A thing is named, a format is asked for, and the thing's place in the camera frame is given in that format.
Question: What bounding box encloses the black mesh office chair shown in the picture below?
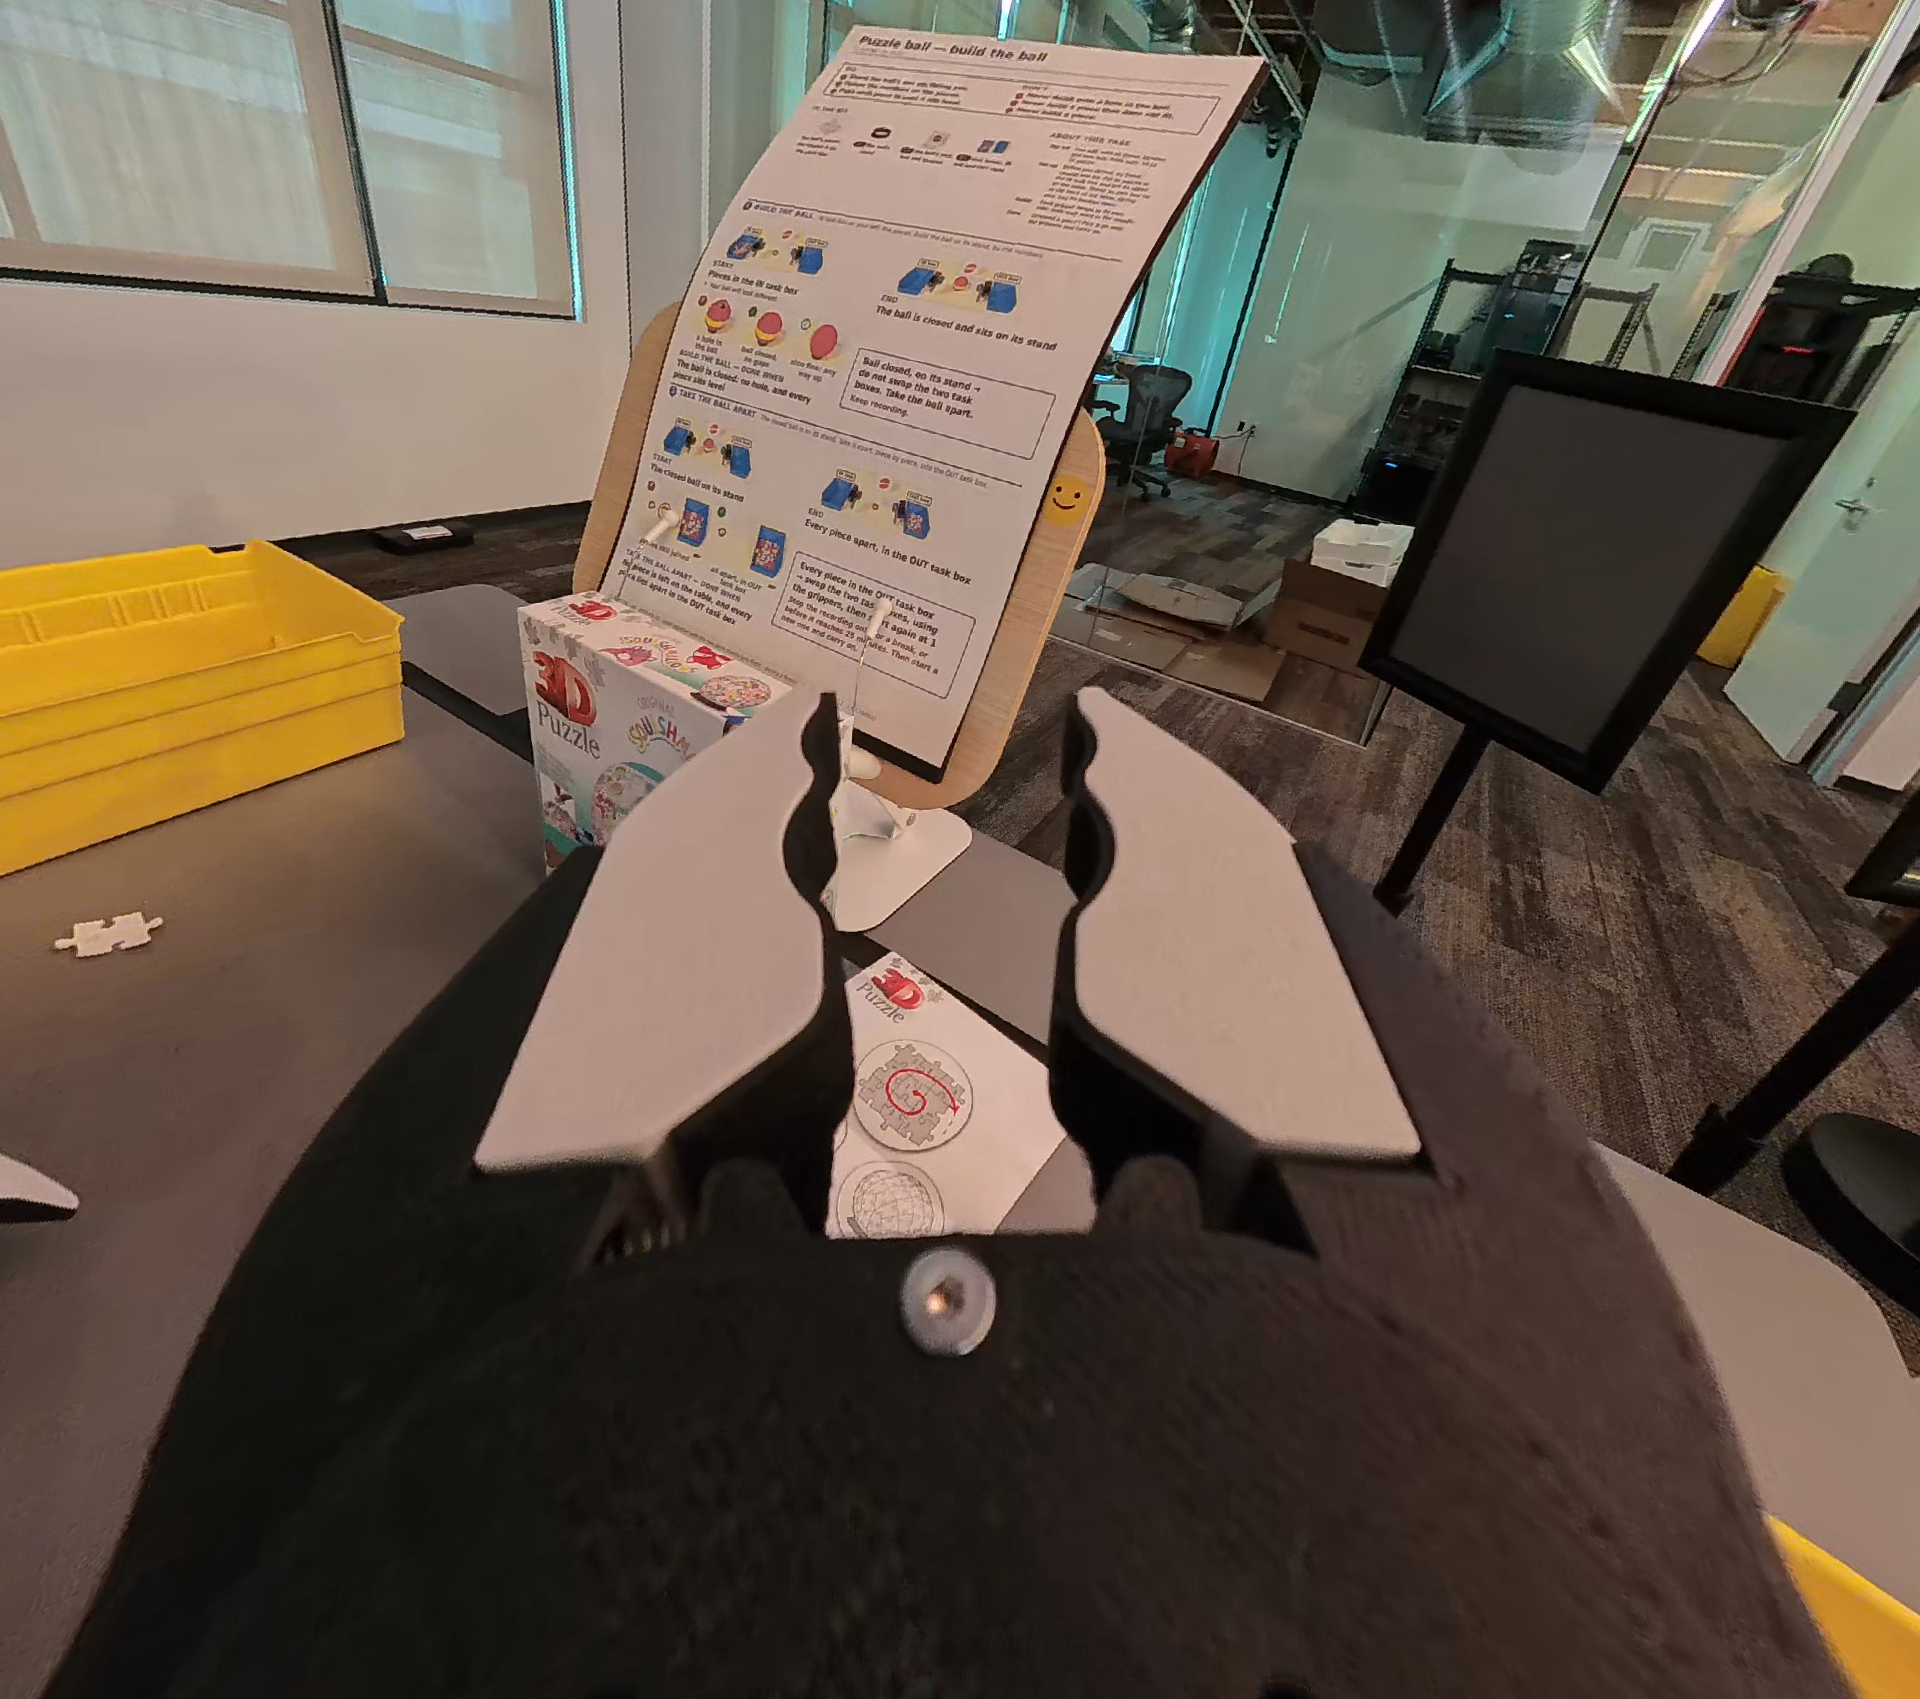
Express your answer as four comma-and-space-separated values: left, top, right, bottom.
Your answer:
1082, 362, 1198, 504

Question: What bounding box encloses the yellow plastic bin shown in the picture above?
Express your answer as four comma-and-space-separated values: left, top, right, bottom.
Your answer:
1761, 1513, 1920, 1699
0, 540, 409, 880

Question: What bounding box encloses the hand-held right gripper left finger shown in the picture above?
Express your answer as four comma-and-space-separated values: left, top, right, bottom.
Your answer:
472, 686, 860, 1236

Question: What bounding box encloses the yellow container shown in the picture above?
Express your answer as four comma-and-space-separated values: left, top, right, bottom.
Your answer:
1691, 564, 1789, 670

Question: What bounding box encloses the black easel whiteboard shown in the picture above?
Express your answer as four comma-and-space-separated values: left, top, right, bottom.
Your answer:
1355, 346, 1862, 916

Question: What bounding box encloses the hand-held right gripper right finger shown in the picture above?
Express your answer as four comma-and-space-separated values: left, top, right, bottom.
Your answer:
1050, 686, 1427, 1234

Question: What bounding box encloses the black pole stand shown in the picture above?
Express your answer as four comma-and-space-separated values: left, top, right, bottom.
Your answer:
1664, 800, 1920, 1282

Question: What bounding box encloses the cardboard box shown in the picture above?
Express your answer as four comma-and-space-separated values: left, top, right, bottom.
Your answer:
1260, 518, 1419, 676

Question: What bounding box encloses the flattened cardboard sheet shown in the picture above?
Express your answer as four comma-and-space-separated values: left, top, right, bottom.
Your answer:
1102, 570, 1296, 704

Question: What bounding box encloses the black desk cable slot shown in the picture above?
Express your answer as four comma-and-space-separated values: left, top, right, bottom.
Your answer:
398, 658, 541, 730

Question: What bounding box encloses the printed puzzle box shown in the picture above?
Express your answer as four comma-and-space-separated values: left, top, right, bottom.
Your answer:
515, 590, 800, 876

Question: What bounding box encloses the white monitor stand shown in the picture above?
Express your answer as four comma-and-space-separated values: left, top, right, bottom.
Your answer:
816, 706, 977, 936

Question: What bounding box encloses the black wire shelf rack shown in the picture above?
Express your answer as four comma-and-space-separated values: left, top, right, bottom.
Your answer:
1410, 256, 1660, 502

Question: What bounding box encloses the tan board with paper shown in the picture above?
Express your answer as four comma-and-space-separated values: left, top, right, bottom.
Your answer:
573, 26, 1271, 816

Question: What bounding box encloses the white instruction sheet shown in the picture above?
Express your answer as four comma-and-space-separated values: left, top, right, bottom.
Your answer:
823, 950, 1078, 1240

